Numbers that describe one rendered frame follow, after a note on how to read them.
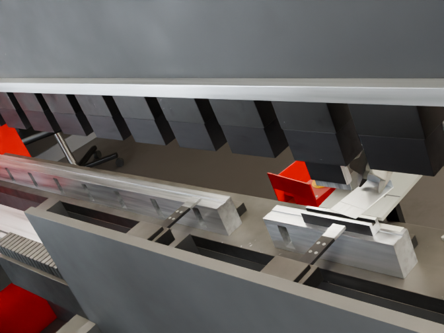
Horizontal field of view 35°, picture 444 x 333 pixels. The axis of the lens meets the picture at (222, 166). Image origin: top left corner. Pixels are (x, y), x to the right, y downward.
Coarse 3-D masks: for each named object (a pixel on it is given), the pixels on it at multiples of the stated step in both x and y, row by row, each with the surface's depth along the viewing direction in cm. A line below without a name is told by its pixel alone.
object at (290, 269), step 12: (336, 228) 156; (324, 240) 154; (312, 252) 152; (276, 264) 148; (288, 264) 146; (300, 264) 145; (312, 264) 149; (276, 276) 144; (288, 276) 143; (300, 276) 142; (312, 276) 143
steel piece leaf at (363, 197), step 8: (368, 176) 168; (376, 176) 165; (368, 184) 167; (376, 184) 166; (392, 184) 162; (352, 192) 166; (360, 192) 165; (368, 192) 164; (376, 192) 163; (384, 192) 161; (344, 200) 165; (352, 200) 164; (360, 200) 162; (368, 200) 161; (376, 200) 160; (360, 208) 160; (368, 208) 159
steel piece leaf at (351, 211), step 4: (336, 204) 165; (340, 204) 164; (344, 204) 163; (332, 208) 164; (336, 208) 163; (340, 208) 163; (344, 208) 162; (348, 208) 161; (352, 208) 161; (356, 208) 160; (340, 212) 161; (344, 212) 161; (348, 212) 160; (352, 212) 159; (356, 212) 159; (360, 212) 158; (348, 216) 159; (352, 216) 158; (356, 216) 158
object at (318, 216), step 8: (312, 208) 168; (320, 208) 166; (304, 216) 168; (312, 216) 165; (320, 216) 163; (328, 216) 162; (336, 216) 162; (344, 216) 161; (320, 224) 165; (328, 224) 163; (344, 224) 159; (352, 224) 157; (360, 224) 155; (368, 224) 154; (376, 224) 155; (352, 232) 159; (360, 232) 157; (368, 232) 155; (376, 232) 155
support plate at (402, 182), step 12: (396, 180) 164; (408, 180) 162; (336, 192) 169; (348, 192) 167; (396, 192) 160; (324, 204) 167; (384, 204) 158; (396, 204) 157; (372, 216) 156; (384, 216) 155
